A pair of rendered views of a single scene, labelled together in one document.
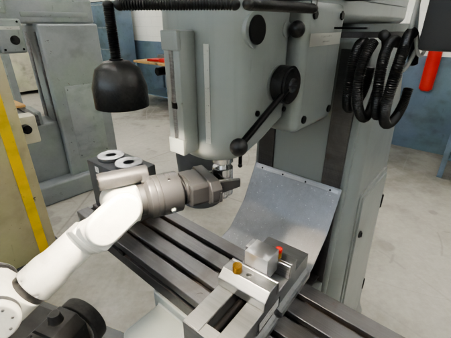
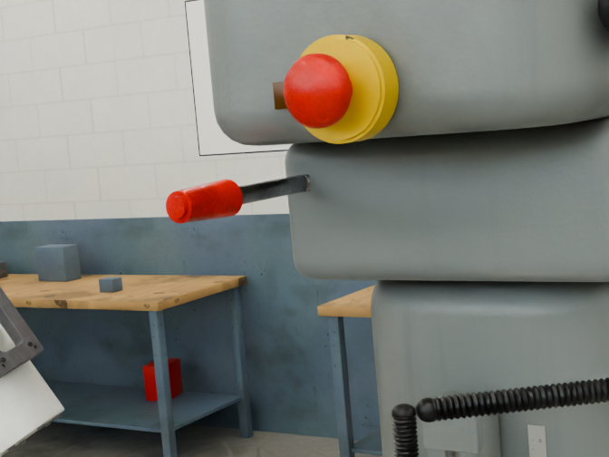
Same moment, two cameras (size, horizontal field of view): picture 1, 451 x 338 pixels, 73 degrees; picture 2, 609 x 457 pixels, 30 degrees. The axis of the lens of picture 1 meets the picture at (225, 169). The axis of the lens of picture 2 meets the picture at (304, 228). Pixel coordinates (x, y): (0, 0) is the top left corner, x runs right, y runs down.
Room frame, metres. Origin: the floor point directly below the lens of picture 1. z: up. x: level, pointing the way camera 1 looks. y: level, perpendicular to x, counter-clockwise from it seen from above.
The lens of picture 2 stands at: (-0.18, 0.27, 1.75)
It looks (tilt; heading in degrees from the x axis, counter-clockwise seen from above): 6 degrees down; 352
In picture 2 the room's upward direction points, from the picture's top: 5 degrees counter-clockwise
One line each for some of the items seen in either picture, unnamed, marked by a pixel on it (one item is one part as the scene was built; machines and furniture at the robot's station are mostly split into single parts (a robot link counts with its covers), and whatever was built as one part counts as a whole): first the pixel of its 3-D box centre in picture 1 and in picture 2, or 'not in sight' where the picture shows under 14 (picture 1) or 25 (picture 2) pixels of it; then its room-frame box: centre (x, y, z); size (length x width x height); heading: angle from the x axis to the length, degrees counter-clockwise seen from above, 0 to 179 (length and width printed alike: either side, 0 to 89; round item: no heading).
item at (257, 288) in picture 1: (247, 282); not in sight; (0.50, -0.05, 1.04); 0.12 x 0.06 x 0.04; 53
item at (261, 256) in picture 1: (261, 259); not in sight; (0.55, -0.08, 1.06); 0.06 x 0.05 x 0.06; 53
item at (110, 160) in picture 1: (123, 184); not in sight; (0.95, 0.36, 1.05); 0.22 x 0.12 x 0.20; 52
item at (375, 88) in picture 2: not in sight; (343, 89); (0.45, 0.16, 1.76); 0.06 x 0.02 x 0.06; 50
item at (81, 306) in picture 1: (82, 321); not in sight; (0.82, 0.57, 0.50); 0.20 x 0.05 x 0.20; 69
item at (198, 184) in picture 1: (185, 189); not in sight; (0.58, 0.09, 1.23); 0.13 x 0.12 x 0.10; 28
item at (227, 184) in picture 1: (228, 186); not in sight; (0.60, -0.01, 1.23); 0.06 x 0.02 x 0.03; 118
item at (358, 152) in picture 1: (315, 222); not in sight; (1.09, -0.39, 0.78); 0.50 x 0.46 x 1.56; 140
